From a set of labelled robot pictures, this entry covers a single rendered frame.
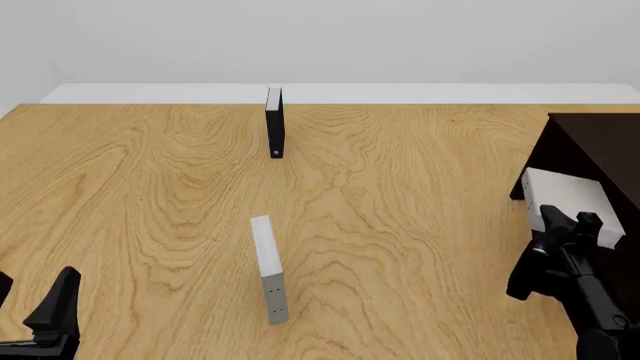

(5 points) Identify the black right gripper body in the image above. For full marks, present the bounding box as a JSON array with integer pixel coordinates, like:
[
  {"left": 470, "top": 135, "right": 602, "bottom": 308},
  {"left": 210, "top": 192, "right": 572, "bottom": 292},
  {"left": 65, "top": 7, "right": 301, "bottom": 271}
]
[{"left": 543, "top": 231, "right": 612, "bottom": 283}]

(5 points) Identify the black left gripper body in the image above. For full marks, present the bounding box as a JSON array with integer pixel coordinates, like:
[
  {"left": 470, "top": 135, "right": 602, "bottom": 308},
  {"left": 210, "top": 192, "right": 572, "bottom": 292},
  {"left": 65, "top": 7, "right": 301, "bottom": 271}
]
[{"left": 0, "top": 330, "right": 82, "bottom": 360}]

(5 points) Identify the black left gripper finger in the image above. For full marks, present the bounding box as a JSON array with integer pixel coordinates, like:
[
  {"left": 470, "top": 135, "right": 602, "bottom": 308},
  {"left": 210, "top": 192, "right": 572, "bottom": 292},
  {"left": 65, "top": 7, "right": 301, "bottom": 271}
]
[
  {"left": 0, "top": 270, "right": 15, "bottom": 309},
  {"left": 22, "top": 265, "right": 83, "bottom": 336}
]

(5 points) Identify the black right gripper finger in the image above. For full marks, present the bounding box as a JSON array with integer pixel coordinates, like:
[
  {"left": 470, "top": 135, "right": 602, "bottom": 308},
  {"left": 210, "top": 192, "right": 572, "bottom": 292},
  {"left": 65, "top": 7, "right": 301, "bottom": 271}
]
[
  {"left": 538, "top": 204, "right": 581, "bottom": 246},
  {"left": 505, "top": 236, "right": 551, "bottom": 302}
]

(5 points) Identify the thick white book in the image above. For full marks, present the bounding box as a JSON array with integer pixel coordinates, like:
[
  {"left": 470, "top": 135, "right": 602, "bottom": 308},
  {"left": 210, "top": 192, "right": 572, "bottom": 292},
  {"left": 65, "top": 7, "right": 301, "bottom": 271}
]
[{"left": 520, "top": 166, "right": 628, "bottom": 250}]

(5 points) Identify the dark brown wooden cabinet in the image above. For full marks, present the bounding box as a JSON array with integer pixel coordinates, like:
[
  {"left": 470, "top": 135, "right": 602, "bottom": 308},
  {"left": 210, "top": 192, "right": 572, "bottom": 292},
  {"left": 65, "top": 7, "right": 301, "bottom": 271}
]
[{"left": 508, "top": 111, "right": 640, "bottom": 324}]

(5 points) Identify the grey book with white pages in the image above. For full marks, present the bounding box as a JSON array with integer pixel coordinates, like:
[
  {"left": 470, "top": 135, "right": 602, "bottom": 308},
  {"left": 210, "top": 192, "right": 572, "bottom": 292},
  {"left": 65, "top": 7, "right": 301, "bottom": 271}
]
[{"left": 249, "top": 214, "right": 290, "bottom": 326}]

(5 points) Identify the black upright book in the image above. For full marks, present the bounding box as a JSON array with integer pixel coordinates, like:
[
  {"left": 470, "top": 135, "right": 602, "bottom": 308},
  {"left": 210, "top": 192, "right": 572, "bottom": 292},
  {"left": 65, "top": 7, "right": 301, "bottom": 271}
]
[{"left": 264, "top": 86, "right": 286, "bottom": 160}]

